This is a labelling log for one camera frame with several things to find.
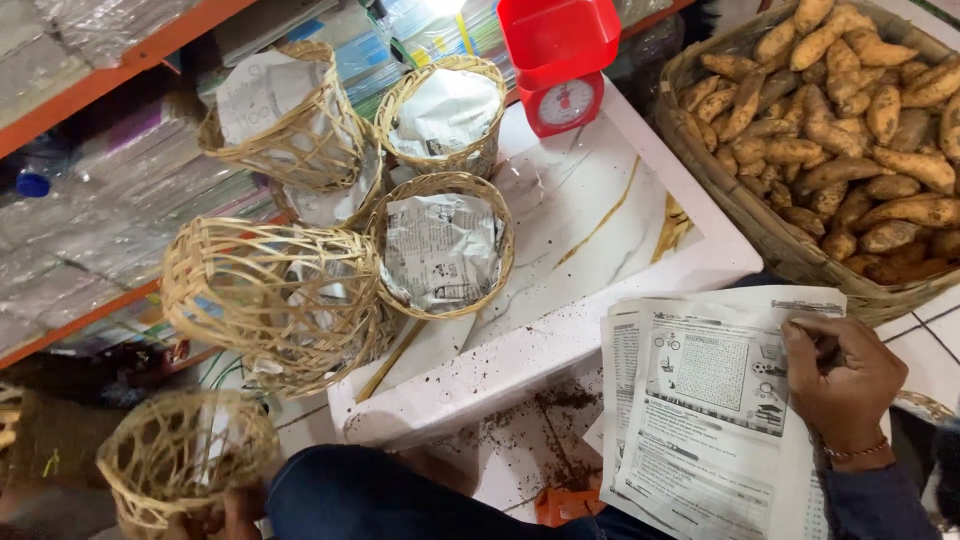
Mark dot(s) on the person's left hand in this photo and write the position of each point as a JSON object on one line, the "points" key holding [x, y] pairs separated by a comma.
{"points": [[225, 517]]}

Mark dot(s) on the person's right hand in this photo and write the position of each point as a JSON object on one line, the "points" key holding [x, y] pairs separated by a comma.
{"points": [[847, 390]]}

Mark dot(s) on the person's right fingers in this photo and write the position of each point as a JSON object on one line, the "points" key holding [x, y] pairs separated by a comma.
{"points": [[814, 330]]}

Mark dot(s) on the person's left fingers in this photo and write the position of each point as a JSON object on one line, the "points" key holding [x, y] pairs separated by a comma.
{"points": [[196, 521]]}

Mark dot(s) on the woven bamboo basket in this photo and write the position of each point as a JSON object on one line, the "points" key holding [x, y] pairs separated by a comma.
{"points": [[150, 457]]}

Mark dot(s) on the printed puzzle paper sheet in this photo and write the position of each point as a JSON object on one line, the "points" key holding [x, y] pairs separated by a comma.
{"points": [[712, 420]]}

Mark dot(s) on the woven basket rim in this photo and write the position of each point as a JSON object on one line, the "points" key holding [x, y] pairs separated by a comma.
{"points": [[926, 405]]}

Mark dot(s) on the large woven produce basket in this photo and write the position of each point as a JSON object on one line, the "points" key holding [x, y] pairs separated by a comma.
{"points": [[735, 202]]}

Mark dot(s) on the heap of sweet potatoes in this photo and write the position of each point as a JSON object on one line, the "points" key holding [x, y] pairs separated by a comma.
{"points": [[840, 142]]}

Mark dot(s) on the person's blue trouser leg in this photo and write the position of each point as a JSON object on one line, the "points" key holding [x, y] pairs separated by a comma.
{"points": [[390, 499]]}

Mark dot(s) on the squashed bamboo basket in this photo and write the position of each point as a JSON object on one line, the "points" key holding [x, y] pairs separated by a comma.
{"points": [[330, 375]]}

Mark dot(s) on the stack of printed paper sheets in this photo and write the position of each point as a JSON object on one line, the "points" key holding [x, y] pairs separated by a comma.
{"points": [[619, 390]]}

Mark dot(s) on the woven bamboo basket edge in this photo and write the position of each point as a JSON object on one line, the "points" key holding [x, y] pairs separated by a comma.
{"points": [[9, 416]]}

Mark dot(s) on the large open-weave bamboo basket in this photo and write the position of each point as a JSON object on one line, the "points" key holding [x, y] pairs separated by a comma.
{"points": [[247, 300]]}

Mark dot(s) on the white marble-look board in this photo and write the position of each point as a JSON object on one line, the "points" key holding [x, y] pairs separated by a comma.
{"points": [[570, 255]]}

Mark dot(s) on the newspaper-lined bamboo basket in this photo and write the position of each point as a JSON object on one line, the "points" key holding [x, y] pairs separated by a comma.
{"points": [[390, 285]]}

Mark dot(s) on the orange plastic piece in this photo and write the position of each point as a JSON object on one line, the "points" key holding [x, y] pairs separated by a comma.
{"points": [[562, 506]]}

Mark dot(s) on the half-hidden paper-lined bamboo basket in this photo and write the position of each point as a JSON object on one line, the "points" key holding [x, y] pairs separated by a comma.
{"points": [[330, 210]]}

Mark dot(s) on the crumpled newspaper liner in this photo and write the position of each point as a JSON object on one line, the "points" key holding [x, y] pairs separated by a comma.
{"points": [[442, 251]]}

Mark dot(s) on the red kitchen scale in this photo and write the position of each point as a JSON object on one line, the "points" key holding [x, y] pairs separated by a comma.
{"points": [[559, 67]]}

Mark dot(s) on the blue bottle cap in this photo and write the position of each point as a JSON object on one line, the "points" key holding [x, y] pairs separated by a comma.
{"points": [[33, 184]]}

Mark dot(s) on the orange shelf with plastic packets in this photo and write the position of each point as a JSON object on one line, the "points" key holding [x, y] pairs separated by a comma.
{"points": [[97, 150]]}

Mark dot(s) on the tilted paper-lined bamboo basket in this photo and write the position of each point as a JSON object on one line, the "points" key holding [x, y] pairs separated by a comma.
{"points": [[300, 142]]}

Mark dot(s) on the round paper-lined bamboo basket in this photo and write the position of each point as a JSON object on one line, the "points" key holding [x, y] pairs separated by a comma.
{"points": [[420, 157]]}

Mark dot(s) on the crumpled white paper liner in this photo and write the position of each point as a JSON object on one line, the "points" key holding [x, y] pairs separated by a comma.
{"points": [[446, 112]]}

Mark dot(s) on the printed white paper liner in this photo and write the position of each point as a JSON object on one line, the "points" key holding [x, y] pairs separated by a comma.
{"points": [[262, 94]]}

